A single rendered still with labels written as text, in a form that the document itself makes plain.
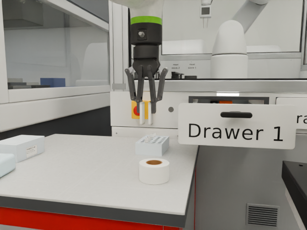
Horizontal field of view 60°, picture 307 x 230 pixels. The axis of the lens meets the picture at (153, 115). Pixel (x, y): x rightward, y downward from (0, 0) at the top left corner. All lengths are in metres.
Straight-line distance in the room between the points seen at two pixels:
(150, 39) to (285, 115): 0.40
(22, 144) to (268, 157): 0.84
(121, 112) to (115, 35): 0.31
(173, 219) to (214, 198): 0.65
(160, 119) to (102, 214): 0.61
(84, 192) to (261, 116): 0.46
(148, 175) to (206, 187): 0.55
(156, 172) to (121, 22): 0.69
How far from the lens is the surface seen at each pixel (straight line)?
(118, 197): 0.55
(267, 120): 0.72
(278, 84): 1.06
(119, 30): 1.12
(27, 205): 0.61
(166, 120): 1.06
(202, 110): 0.71
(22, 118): 1.19
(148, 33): 0.78
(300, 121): 1.08
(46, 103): 1.32
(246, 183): 1.12
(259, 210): 1.16
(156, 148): 0.81
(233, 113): 0.67
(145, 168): 0.60
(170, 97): 1.05
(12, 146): 0.84
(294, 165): 0.67
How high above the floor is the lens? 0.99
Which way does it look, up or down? 7 degrees down
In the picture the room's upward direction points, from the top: straight up
